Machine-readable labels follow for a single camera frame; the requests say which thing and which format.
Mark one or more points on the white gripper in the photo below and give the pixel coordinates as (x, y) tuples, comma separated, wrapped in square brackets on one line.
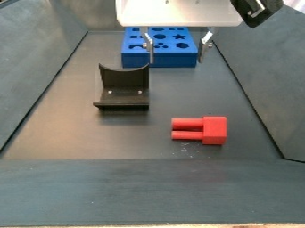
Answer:
[(177, 13)]

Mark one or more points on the red three prong object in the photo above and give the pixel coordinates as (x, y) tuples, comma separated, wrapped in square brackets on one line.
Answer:
[(209, 129)]

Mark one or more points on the black curved fixture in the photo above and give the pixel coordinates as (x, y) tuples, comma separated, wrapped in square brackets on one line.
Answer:
[(125, 88)]

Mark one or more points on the blue shape sorter block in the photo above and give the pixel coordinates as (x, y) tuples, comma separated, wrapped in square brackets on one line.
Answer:
[(174, 48)]

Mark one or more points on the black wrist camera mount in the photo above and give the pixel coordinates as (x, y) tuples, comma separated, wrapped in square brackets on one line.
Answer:
[(256, 11)]

